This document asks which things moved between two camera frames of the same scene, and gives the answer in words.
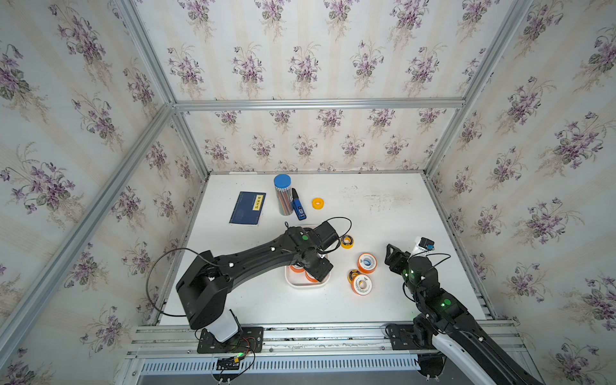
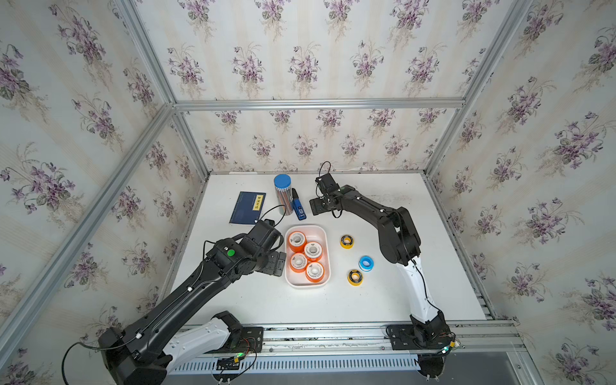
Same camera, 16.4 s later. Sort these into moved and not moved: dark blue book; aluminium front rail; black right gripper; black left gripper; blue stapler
Moved: black left gripper; black right gripper
Not moved: blue stapler; dark blue book; aluminium front rail
